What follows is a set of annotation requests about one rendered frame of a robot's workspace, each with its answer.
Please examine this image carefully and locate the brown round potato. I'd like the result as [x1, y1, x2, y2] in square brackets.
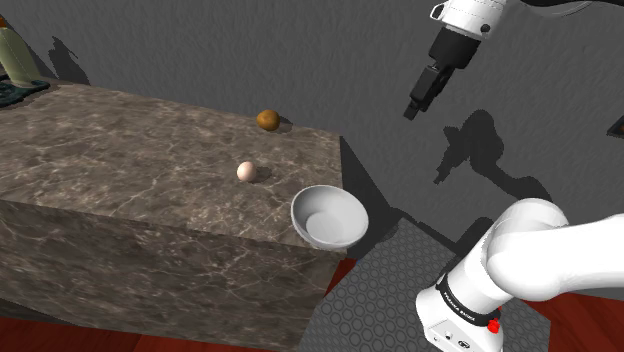
[256, 109, 282, 133]

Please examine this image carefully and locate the pale egg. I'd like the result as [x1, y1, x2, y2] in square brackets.
[236, 161, 258, 184]

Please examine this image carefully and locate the white bowl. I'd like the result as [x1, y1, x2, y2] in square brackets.
[290, 184, 370, 252]

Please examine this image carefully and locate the pale green vase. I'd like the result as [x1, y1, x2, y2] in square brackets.
[0, 15, 44, 89]

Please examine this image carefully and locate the dark green tray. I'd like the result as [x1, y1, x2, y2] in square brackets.
[0, 79, 52, 109]

